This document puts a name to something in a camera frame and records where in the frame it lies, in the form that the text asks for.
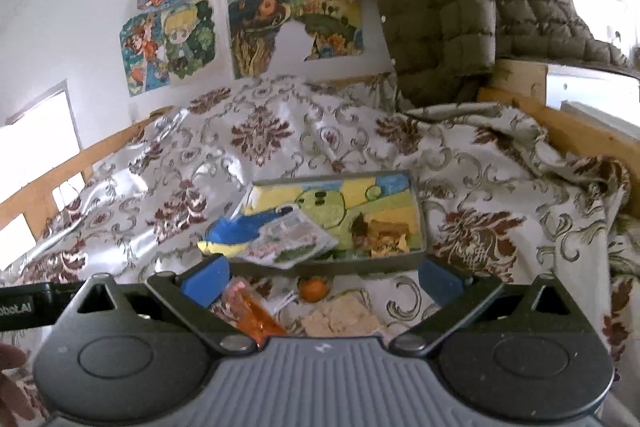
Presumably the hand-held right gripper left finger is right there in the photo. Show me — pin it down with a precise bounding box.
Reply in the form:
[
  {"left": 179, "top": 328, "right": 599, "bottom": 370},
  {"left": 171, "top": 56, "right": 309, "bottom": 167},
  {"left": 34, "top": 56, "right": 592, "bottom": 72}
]
[{"left": 72, "top": 253, "right": 256, "bottom": 354}]

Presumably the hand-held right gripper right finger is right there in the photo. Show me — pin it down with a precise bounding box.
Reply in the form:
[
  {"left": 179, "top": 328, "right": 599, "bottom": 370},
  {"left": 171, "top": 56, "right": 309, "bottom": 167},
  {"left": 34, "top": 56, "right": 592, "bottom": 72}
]
[{"left": 391, "top": 254, "right": 571, "bottom": 353}]

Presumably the orange red snack packet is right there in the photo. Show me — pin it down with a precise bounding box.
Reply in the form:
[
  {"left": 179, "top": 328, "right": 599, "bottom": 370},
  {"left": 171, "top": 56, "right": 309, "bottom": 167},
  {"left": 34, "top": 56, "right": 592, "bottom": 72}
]
[{"left": 220, "top": 277, "right": 288, "bottom": 348}]

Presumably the golden snack packet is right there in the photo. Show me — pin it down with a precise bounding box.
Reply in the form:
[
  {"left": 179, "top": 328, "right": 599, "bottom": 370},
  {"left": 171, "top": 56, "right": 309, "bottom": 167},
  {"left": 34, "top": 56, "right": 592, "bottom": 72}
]
[{"left": 350, "top": 212, "right": 416, "bottom": 258}]

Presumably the large white green snack packet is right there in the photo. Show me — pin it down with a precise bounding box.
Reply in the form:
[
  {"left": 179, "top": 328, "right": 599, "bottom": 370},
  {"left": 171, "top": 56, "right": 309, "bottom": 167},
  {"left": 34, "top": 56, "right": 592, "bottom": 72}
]
[{"left": 247, "top": 227, "right": 341, "bottom": 270}]

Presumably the small white green snack packet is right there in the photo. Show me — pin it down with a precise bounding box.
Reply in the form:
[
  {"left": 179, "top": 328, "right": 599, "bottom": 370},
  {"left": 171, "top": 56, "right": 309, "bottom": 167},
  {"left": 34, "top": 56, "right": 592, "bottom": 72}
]
[{"left": 257, "top": 204, "right": 328, "bottom": 248}]

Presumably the clear rice cracker packet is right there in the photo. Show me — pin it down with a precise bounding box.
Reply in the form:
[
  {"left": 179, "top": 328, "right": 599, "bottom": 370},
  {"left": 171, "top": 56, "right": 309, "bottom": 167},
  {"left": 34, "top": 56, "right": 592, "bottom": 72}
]
[{"left": 300, "top": 294, "right": 396, "bottom": 338}]

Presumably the tangerine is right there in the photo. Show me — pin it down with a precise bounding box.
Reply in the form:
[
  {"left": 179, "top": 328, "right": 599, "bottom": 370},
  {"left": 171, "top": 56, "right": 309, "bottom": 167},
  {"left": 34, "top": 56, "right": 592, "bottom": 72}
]
[{"left": 299, "top": 277, "right": 331, "bottom": 303}]

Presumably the person's left hand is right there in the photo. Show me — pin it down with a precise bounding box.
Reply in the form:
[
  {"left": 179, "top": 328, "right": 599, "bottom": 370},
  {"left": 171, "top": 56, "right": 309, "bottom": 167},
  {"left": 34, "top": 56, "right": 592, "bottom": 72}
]
[{"left": 0, "top": 342, "right": 40, "bottom": 423}]

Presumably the yellow blue cartoon painting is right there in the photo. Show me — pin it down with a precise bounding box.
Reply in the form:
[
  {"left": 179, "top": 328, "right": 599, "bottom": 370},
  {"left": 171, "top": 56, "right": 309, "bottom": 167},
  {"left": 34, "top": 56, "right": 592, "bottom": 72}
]
[{"left": 197, "top": 174, "right": 423, "bottom": 259}]

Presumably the floral satin blanket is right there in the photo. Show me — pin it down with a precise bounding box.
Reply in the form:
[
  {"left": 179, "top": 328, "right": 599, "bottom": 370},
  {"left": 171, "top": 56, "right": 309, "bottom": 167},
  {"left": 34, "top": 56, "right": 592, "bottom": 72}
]
[{"left": 0, "top": 74, "right": 640, "bottom": 427}]

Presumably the olive quilted jacket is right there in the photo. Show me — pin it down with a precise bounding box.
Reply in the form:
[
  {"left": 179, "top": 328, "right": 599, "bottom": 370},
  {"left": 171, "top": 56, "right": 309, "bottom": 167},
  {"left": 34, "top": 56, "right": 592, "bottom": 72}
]
[{"left": 372, "top": 0, "right": 633, "bottom": 108}]

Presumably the wooden bed frame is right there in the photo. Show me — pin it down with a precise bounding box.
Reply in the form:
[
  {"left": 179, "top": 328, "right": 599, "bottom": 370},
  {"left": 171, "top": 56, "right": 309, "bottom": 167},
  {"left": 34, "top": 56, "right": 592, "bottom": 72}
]
[{"left": 0, "top": 59, "right": 640, "bottom": 238}]

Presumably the torn yellow wall poster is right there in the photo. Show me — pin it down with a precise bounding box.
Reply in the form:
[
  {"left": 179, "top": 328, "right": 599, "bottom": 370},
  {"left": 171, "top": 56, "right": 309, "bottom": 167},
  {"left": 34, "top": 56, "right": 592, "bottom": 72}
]
[{"left": 226, "top": 0, "right": 364, "bottom": 80}]

